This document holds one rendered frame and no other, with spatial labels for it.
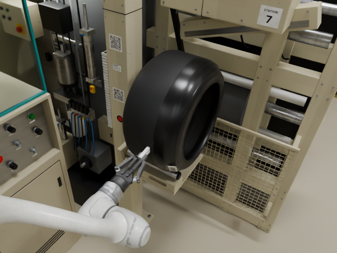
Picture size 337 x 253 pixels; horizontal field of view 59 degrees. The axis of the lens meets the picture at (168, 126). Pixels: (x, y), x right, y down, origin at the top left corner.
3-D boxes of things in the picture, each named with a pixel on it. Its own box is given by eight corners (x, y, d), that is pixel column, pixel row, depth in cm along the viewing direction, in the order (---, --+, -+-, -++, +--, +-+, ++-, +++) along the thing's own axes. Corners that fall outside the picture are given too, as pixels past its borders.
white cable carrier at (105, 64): (108, 126, 179) (101, 52, 150) (113, 122, 183) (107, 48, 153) (113, 128, 177) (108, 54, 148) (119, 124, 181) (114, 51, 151)
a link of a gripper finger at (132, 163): (124, 179, 124) (121, 178, 125) (139, 161, 131) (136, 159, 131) (123, 174, 121) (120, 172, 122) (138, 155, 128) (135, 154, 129)
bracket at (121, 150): (117, 161, 170) (116, 148, 164) (155, 126, 198) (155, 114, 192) (122, 163, 169) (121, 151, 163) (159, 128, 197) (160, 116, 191)
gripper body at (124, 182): (122, 187, 115) (136, 170, 120) (106, 177, 118) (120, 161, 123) (125, 197, 120) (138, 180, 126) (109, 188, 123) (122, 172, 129)
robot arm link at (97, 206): (100, 202, 122) (125, 214, 115) (73, 233, 112) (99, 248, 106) (92, 185, 115) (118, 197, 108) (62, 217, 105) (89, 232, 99)
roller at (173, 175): (126, 155, 172) (123, 153, 168) (130, 148, 173) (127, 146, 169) (178, 180, 159) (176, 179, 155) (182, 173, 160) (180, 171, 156)
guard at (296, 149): (159, 170, 241) (162, 98, 198) (160, 168, 243) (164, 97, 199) (267, 223, 207) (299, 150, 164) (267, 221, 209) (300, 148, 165)
